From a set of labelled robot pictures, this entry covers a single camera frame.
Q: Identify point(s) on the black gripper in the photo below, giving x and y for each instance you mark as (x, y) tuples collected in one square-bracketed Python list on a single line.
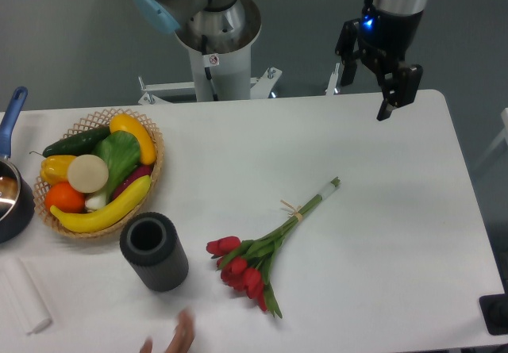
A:
[(383, 38)]

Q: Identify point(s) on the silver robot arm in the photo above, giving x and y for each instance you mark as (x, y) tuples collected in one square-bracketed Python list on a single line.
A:
[(166, 16)]

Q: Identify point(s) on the human hand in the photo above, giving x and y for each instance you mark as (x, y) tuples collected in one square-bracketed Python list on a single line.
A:
[(184, 334)]

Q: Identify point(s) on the red tulip bouquet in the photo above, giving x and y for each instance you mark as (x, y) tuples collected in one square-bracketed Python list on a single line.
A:
[(246, 265)]

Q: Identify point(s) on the purple eggplant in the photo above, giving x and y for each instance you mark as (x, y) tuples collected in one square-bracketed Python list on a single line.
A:
[(140, 171)]

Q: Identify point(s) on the yellow squash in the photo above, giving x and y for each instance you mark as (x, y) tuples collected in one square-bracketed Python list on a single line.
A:
[(128, 123)]

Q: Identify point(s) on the green lettuce leaf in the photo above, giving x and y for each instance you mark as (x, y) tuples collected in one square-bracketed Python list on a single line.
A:
[(121, 153)]

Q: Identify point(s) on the black device at table edge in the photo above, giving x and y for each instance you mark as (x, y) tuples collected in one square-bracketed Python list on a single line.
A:
[(494, 310)]

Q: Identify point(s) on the dark grey ribbed vase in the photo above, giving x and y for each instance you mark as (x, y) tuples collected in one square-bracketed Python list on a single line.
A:
[(151, 245)]

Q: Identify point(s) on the woven wicker basket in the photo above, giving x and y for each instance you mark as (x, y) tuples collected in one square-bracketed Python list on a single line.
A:
[(93, 121)]

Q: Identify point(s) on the green cucumber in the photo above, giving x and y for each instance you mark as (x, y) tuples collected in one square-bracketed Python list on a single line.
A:
[(79, 144)]

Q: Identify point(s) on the beige round onion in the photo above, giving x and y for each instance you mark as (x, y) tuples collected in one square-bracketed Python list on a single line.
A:
[(87, 173)]

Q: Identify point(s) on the white spring onion bulb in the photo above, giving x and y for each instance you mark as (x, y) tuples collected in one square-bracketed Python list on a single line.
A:
[(96, 201)]

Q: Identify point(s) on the yellow banana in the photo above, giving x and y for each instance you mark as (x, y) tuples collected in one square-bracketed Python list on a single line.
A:
[(108, 215)]

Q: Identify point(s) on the orange fruit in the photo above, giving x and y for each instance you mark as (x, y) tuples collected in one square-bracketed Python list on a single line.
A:
[(65, 197)]

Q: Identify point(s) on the yellow bell pepper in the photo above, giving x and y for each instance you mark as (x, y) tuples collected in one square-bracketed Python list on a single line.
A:
[(54, 168)]

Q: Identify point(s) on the white rolled cloth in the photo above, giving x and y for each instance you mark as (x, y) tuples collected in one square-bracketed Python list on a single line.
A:
[(24, 295)]

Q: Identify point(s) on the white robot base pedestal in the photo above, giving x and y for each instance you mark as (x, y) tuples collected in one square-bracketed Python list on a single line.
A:
[(219, 45)]

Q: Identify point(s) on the blue handled saucepan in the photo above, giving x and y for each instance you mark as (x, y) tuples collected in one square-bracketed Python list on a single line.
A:
[(17, 204)]

